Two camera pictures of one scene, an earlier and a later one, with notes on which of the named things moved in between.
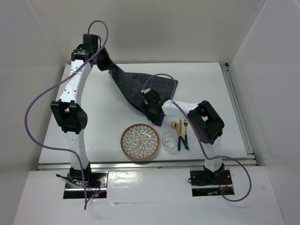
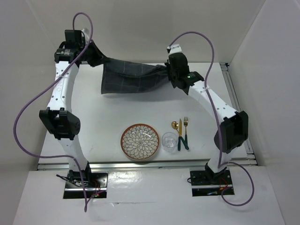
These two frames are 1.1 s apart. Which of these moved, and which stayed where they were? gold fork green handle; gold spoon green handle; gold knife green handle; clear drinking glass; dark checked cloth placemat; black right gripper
Moved: black right gripper; dark checked cloth placemat
Stayed: gold knife green handle; gold fork green handle; clear drinking glass; gold spoon green handle
